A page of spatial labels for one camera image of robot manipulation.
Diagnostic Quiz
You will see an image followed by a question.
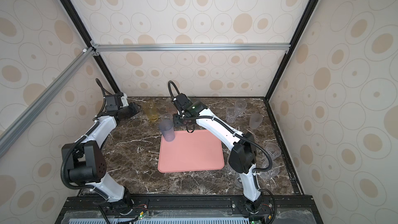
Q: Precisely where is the grey frosted tumbler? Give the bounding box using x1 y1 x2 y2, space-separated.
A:
159 119 175 142

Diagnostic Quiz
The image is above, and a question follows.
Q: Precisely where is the yellow transparent tumbler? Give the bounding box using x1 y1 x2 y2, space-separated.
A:
144 101 159 122

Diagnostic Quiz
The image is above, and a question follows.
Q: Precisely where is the pink plastic tray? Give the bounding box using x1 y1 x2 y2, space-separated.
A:
158 130 225 173

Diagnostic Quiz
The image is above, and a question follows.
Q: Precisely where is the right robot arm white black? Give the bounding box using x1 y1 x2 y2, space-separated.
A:
172 94 273 213

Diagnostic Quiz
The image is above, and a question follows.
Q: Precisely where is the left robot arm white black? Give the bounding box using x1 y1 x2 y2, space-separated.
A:
60 92 140 213

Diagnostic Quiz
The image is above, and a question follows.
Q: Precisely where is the small clear cup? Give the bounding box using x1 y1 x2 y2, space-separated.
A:
161 113 173 121

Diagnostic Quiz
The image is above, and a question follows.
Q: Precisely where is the clear cup back right front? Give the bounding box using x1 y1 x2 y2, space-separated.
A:
226 107 237 123

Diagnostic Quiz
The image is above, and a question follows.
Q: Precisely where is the frosted white cup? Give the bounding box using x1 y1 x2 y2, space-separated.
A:
249 113 263 129

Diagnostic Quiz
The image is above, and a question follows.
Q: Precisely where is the silver aluminium crossbar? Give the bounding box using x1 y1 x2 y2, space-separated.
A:
93 43 291 52

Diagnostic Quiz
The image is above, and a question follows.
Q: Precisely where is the clear faceted glass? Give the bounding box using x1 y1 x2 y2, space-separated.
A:
265 143 282 161
260 161 280 180

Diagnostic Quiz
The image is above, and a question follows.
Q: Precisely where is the clear faceted glass front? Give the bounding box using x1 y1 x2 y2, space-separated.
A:
260 161 280 180

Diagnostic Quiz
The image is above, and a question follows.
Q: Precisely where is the silver aluminium side bar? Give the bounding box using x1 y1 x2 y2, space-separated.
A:
1 47 93 156

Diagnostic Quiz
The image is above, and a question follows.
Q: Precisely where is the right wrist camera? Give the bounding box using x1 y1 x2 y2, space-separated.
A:
173 93 193 112

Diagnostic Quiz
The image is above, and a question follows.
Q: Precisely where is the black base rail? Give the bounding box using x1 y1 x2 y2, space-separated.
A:
56 195 323 224

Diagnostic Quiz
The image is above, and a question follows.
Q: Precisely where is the black frame post left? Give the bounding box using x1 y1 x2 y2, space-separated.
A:
59 0 120 92

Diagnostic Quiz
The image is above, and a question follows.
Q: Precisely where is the black frame post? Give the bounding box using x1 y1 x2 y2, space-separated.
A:
265 0 331 101
59 0 120 92

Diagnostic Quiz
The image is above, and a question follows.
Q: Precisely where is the black frame post right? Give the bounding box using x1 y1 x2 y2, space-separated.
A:
265 0 331 101

